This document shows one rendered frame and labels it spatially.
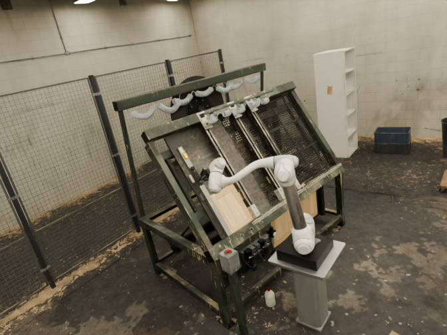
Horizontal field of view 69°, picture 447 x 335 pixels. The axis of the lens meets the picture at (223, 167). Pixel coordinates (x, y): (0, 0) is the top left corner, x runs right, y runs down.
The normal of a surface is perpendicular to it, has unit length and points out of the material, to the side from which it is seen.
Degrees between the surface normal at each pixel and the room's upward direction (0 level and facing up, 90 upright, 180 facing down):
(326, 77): 90
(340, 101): 90
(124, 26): 90
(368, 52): 90
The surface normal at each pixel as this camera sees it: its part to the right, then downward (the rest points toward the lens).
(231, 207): 0.47, -0.37
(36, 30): 0.78, 0.09
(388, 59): -0.61, 0.38
